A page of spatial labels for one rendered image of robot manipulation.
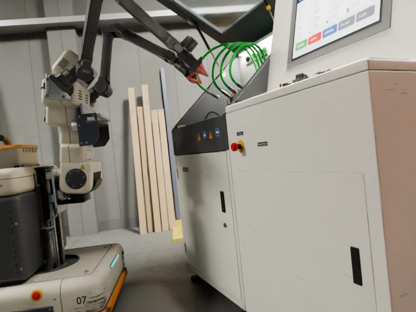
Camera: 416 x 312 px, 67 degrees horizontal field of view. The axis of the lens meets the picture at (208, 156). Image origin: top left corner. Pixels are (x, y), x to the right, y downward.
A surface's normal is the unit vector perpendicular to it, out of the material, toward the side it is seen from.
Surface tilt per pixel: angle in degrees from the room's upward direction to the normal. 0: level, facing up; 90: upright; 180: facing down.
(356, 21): 76
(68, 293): 90
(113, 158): 90
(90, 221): 90
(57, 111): 90
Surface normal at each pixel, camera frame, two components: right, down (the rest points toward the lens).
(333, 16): -0.89, -0.14
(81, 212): 0.10, 0.00
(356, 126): -0.89, 0.10
